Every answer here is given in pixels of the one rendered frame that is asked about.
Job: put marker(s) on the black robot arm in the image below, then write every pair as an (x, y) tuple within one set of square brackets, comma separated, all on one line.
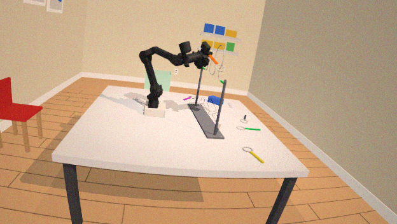
[(156, 90)]

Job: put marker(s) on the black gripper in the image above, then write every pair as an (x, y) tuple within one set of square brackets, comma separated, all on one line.
[(205, 50)]

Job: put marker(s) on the blue rectangular block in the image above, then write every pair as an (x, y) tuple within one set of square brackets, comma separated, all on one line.
[(213, 99)]

